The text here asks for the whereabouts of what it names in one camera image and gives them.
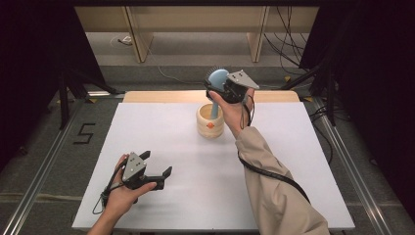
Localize black metal stand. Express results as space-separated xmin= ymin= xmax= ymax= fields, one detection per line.
xmin=58 ymin=70 xmax=126 ymax=131
xmin=279 ymin=62 xmax=338 ymax=127

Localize round floor outlet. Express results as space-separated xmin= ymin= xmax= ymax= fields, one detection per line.
xmin=110 ymin=34 xmax=134 ymax=47

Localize white table cover board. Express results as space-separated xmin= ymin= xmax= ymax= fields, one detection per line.
xmin=71 ymin=102 xmax=356 ymax=231

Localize black floor cables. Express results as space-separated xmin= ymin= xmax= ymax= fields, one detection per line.
xmin=308 ymin=104 xmax=335 ymax=165

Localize cream ribbed wooden cup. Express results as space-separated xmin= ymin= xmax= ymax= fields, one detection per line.
xmin=196 ymin=103 xmax=226 ymax=139

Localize aluminium floor rail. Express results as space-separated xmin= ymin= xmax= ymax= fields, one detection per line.
xmin=1 ymin=97 xmax=86 ymax=235
xmin=312 ymin=97 xmax=392 ymax=235

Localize dark curtain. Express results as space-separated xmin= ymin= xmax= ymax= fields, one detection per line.
xmin=0 ymin=0 xmax=107 ymax=172
xmin=298 ymin=0 xmax=415 ymax=216

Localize left hand-held gripper cable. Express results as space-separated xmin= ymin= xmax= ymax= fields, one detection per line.
xmin=92 ymin=164 xmax=127 ymax=215

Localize light blue hairbrush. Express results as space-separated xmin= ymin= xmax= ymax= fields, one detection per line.
xmin=205 ymin=67 xmax=231 ymax=120

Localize light wooden table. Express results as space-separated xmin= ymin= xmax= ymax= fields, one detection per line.
xmin=122 ymin=90 xmax=300 ymax=104

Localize beige wooden desk frame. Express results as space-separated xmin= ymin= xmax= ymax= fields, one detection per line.
xmin=73 ymin=5 xmax=320 ymax=64

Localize tangle of black cables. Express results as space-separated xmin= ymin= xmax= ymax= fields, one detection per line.
xmin=263 ymin=6 xmax=315 ymax=76

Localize right hand-held gripper cable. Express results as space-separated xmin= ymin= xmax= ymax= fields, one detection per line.
xmin=237 ymin=94 xmax=311 ymax=204

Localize person's left hand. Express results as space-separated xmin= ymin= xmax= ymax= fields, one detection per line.
xmin=104 ymin=154 xmax=158 ymax=218

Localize hand-held gripper cable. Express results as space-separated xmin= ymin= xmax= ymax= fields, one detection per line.
xmin=237 ymin=94 xmax=311 ymax=204
xmin=92 ymin=164 xmax=127 ymax=215

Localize person's right hand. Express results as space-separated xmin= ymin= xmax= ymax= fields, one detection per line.
xmin=208 ymin=87 xmax=256 ymax=140

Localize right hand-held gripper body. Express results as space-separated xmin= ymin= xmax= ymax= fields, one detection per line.
xmin=221 ymin=69 xmax=260 ymax=105

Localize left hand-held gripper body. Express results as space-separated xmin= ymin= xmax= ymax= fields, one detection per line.
xmin=120 ymin=152 xmax=157 ymax=191

